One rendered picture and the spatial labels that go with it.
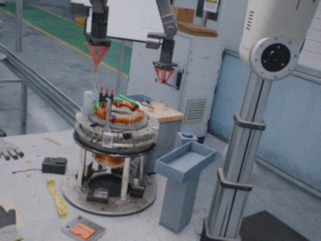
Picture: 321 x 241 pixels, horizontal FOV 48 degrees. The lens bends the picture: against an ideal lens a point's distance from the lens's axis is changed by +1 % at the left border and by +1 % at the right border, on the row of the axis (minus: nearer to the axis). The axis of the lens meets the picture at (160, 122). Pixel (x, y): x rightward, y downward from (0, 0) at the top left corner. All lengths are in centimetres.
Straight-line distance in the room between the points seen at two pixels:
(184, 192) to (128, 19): 142
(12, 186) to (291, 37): 115
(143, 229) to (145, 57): 299
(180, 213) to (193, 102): 256
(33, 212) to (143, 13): 147
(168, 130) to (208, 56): 220
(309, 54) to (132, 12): 166
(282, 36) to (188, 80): 245
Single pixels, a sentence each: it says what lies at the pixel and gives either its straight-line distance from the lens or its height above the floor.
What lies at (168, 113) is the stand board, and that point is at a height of 106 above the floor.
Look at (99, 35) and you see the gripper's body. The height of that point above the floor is 140.
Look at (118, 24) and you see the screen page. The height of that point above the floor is 133.
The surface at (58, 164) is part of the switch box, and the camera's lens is 161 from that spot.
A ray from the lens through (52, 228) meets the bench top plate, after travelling 133.
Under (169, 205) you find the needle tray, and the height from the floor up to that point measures 88.
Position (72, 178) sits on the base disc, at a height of 80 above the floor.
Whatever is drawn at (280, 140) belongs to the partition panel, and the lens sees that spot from 363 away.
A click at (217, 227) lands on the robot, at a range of 157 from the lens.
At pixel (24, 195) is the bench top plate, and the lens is 150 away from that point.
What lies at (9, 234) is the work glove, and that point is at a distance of 130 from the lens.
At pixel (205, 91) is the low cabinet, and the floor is 63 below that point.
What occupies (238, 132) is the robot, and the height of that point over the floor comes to 113.
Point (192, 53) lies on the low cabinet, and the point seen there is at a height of 104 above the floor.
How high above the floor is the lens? 159
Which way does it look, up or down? 20 degrees down
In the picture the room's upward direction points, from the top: 9 degrees clockwise
